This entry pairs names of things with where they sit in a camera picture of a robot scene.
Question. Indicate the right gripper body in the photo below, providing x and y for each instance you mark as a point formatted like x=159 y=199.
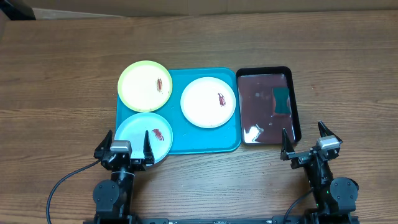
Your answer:
x=302 y=157

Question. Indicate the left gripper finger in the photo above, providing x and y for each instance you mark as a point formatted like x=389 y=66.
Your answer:
x=147 y=150
x=104 y=146

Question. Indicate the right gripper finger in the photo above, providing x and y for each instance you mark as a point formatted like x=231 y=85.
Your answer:
x=287 y=150
x=324 y=131

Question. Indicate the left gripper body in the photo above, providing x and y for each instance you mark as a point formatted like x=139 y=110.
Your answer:
x=135 y=165

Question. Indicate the green sponge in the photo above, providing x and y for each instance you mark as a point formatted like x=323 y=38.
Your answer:
x=281 y=101

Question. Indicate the white plate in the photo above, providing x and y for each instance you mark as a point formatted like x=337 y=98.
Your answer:
x=208 y=102

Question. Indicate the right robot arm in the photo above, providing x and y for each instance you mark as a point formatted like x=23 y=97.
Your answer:
x=335 y=198

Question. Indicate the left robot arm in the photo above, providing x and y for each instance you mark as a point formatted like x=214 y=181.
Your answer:
x=113 y=196

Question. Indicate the teal plastic tray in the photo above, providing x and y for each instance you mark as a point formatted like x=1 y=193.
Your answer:
x=188 y=138

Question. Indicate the black water tray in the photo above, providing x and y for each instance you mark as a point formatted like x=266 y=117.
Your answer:
x=259 y=124

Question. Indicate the light blue plate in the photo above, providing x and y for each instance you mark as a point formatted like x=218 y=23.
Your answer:
x=160 y=132

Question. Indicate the yellow plate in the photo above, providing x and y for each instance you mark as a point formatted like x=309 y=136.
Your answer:
x=145 y=86

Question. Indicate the dark object top-left corner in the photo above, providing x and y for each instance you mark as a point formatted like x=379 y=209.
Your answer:
x=17 y=10

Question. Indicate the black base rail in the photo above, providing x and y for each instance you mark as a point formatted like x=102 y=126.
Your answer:
x=273 y=220

